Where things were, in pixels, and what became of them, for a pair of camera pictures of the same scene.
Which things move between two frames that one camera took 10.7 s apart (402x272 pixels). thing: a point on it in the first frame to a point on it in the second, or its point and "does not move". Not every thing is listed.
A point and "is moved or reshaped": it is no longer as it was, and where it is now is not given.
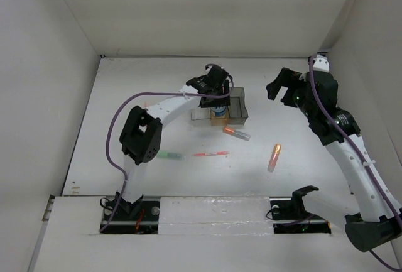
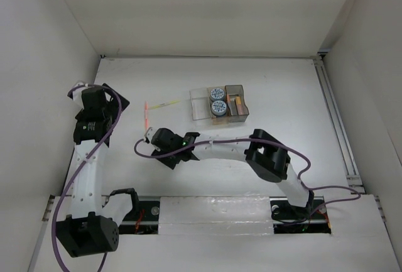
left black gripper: x=223 y=102 to x=114 y=104
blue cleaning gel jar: x=219 y=110 does not move
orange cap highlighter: x=236 y=133 to x=239 y=105
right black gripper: x=284 y=79 to x=171 y=162
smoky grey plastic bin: x=237 y=111 does not move
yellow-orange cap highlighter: x=274 y=157 is moved or reshaped
